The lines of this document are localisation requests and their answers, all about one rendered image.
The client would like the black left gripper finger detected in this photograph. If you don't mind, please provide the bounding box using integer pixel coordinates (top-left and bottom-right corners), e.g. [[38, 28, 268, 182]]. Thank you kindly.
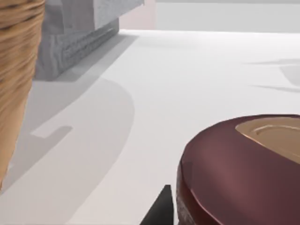
[[139, 184, 174, 225]]

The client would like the grey pierced drawer inside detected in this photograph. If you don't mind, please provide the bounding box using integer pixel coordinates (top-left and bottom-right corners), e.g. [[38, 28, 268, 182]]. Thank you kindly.
[[34, 0, 145, 82]]

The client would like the dark red can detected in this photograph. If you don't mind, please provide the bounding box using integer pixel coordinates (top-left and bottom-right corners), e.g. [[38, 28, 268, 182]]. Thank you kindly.
[[176, 114, 300, 225]]

